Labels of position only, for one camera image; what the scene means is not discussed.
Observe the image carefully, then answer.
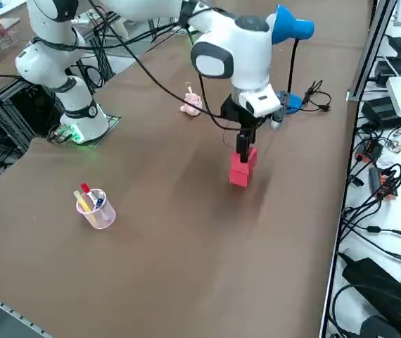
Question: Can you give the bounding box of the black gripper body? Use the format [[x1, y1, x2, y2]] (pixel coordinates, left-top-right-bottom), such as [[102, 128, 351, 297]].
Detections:
[[220, 94, 268, 133]]

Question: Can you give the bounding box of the red base block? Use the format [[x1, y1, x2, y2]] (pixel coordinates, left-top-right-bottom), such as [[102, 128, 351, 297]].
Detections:
[[228, 168, 253, 187]]

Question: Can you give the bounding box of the pink plush toy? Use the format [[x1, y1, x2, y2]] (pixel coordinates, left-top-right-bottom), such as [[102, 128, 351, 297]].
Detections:
[[180, 82, 203, 116]]

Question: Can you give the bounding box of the blue desk lamp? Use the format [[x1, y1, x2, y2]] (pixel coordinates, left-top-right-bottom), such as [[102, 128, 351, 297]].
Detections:
[[265, 4, 316, 114]]

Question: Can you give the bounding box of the orange black connector bundle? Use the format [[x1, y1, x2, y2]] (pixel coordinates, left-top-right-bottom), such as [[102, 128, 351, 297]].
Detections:
[[368, 165, 401, 200]]

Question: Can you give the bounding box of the blue capped pen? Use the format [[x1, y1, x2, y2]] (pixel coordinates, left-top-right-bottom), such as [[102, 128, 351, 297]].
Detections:
[[88, 192, 105, 209]]

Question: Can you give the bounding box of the clear pink cup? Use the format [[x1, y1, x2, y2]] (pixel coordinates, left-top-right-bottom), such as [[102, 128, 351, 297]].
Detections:
[[76, 189, 117, 230]]

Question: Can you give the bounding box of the yellow pen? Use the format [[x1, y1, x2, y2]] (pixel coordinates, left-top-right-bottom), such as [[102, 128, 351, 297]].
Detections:
[[73, 189, 98, 226]]

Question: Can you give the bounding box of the large black case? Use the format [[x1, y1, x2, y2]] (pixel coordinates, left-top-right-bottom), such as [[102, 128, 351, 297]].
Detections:
[[340, 256, 401, 338]]

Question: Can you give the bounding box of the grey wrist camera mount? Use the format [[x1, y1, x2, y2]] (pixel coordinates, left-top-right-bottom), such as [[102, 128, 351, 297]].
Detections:
[[269, 101, 288, 131]]

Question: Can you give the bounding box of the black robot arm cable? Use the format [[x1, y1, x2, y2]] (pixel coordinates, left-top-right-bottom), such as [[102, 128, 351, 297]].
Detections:
[[87, 0, 240, 133]]

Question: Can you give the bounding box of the black lamp power cable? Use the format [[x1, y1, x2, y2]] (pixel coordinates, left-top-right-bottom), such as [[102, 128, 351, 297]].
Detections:
[[300, 80, 332, 113]]

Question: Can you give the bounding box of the aluminium frame post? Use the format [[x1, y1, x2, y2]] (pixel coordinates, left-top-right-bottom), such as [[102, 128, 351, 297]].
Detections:
[[347, 0, 398, 103]]

